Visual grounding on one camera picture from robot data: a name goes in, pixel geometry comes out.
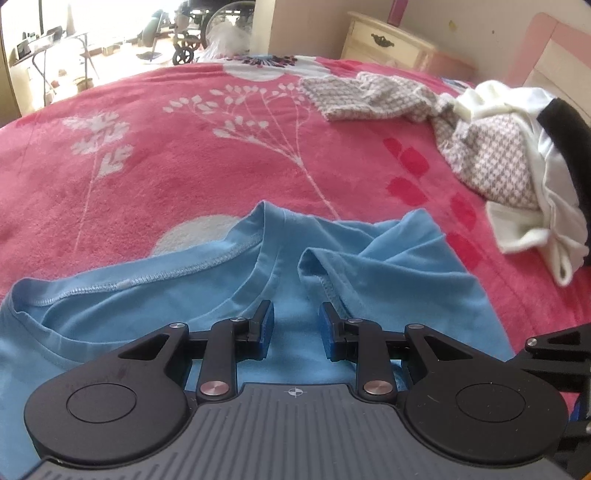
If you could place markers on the folding table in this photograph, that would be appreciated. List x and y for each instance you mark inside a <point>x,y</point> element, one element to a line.
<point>46,44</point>

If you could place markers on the black garment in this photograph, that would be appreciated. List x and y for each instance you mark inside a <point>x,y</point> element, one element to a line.
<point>572,138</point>

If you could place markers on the light blue t-shirt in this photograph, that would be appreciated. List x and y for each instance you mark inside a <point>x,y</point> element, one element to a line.
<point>392,277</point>

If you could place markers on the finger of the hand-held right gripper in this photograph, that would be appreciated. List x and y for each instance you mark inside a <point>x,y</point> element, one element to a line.
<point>535,354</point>
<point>577,438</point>

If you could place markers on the white plastic bag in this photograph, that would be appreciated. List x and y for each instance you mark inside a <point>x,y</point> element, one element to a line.
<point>228,41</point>

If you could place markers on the cream nightstand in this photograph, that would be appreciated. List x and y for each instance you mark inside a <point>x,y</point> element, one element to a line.
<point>397,44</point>

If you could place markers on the black wheelchair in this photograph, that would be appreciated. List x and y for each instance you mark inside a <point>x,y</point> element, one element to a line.
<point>189,27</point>

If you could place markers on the red floral blanket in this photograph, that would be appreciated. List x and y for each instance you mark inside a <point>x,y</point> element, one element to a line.
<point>184,161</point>

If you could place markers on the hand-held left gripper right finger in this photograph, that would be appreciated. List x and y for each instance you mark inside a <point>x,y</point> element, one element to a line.
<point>327,334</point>

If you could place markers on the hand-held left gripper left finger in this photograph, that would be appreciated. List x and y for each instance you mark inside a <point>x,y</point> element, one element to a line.
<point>267,334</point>

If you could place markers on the pink headboard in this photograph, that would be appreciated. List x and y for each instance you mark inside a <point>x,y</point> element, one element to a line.
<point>554,50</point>

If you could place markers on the purple box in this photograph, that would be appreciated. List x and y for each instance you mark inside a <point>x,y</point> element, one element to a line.
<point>395,11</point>

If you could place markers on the grey checked garment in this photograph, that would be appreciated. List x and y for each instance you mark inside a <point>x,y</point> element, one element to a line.
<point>494,166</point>

